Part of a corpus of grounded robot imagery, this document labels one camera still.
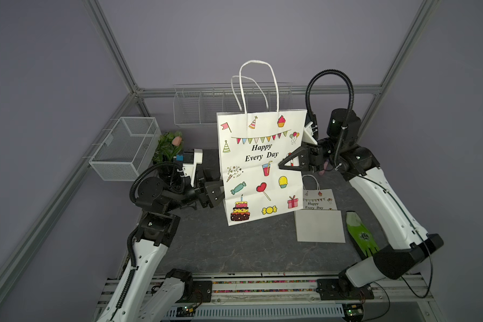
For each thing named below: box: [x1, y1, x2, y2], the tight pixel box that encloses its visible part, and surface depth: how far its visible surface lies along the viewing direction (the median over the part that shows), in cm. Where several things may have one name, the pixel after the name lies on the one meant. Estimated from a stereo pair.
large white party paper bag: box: [293, 174, 346, 244], surface depth 92 cm
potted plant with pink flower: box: [152, 130, 184, 164], surface depth 88 cm
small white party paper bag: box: [216, 59, 308, 227], surface depth 47 cm
